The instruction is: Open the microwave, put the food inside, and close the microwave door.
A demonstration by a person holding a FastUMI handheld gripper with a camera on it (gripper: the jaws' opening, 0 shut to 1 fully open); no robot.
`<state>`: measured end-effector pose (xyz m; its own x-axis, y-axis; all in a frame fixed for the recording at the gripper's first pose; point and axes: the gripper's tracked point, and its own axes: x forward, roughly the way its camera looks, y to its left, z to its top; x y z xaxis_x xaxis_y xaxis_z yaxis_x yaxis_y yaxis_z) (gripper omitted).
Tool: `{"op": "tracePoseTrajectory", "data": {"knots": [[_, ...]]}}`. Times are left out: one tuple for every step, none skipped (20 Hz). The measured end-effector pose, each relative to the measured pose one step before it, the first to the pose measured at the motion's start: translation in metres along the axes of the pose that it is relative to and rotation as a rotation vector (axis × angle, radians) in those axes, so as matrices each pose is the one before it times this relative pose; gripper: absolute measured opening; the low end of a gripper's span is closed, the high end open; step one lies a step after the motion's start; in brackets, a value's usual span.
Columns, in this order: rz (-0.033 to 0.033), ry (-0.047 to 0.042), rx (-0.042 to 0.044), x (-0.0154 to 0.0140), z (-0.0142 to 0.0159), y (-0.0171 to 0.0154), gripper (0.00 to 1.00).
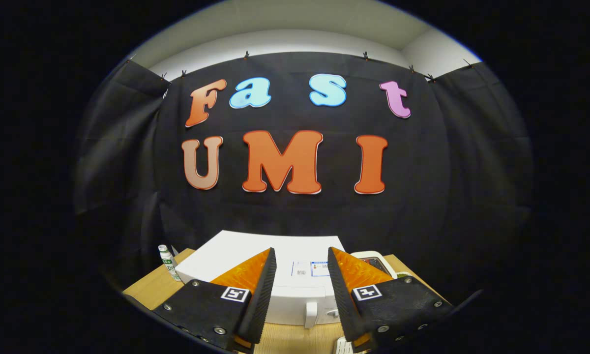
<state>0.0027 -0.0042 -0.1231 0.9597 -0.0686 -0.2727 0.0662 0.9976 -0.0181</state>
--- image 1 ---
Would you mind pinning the small white green-label bottle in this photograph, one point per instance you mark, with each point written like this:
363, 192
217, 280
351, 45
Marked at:
167, 260

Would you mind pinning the cream white toaster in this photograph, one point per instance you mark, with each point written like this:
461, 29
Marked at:
373, 256

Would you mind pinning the row of black cloth clips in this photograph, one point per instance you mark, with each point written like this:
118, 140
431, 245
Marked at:
246, 54

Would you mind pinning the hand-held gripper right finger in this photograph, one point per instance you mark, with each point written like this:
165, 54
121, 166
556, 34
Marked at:
341, 295

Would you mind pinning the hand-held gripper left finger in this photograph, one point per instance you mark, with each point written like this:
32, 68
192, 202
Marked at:
263, 295

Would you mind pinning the white microwave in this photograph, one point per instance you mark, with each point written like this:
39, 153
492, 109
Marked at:
221, 255

